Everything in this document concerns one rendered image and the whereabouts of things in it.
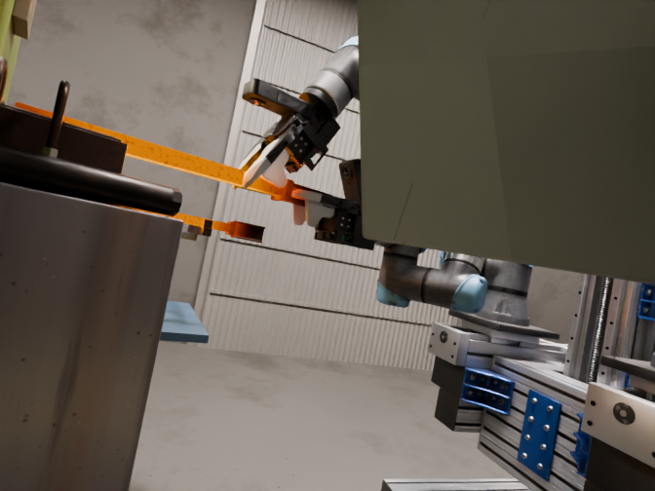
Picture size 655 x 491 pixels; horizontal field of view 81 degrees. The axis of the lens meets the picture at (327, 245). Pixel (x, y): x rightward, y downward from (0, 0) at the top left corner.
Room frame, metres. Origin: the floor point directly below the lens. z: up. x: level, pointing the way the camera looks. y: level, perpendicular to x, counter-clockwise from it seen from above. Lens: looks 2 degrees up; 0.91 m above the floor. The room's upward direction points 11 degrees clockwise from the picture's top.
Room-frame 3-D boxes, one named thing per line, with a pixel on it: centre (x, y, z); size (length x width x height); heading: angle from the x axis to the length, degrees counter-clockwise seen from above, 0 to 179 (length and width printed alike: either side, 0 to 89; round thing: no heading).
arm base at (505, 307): (1.18, -0.57, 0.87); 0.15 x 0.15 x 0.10
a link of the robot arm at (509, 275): (1.18, -0.56, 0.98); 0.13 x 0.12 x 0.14; 54
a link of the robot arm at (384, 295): (0.83, -0.17, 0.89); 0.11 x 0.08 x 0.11; 54
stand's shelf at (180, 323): (1.03, 0.46, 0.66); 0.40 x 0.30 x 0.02; 26
